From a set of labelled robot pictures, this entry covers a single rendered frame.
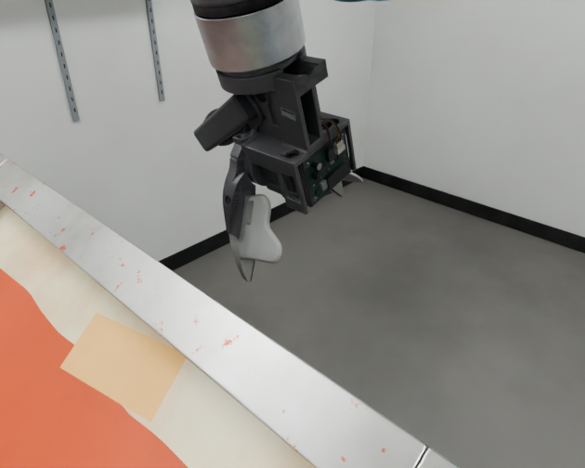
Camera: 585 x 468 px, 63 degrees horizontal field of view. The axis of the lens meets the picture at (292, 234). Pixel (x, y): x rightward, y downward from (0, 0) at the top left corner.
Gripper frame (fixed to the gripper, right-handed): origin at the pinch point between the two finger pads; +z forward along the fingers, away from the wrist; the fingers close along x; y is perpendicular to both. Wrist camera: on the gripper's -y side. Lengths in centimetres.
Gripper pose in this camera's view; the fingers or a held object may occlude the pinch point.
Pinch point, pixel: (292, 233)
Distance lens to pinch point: 51.0
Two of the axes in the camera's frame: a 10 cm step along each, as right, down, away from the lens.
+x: 6.6, -6.0, 4.5
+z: 2.0, 7.2, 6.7
